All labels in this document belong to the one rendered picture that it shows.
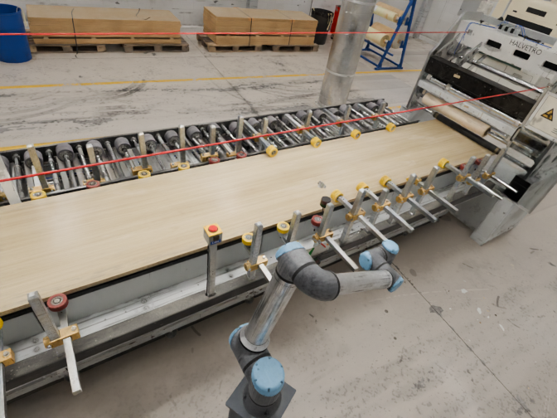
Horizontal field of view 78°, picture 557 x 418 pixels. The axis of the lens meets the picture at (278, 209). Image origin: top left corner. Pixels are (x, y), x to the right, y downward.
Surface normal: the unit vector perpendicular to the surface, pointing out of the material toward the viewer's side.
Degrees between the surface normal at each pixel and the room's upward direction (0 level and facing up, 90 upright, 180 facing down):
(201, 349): 0
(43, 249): 0
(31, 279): 0
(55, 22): 90
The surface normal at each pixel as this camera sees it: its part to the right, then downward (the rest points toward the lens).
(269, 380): 0.19, -0.69
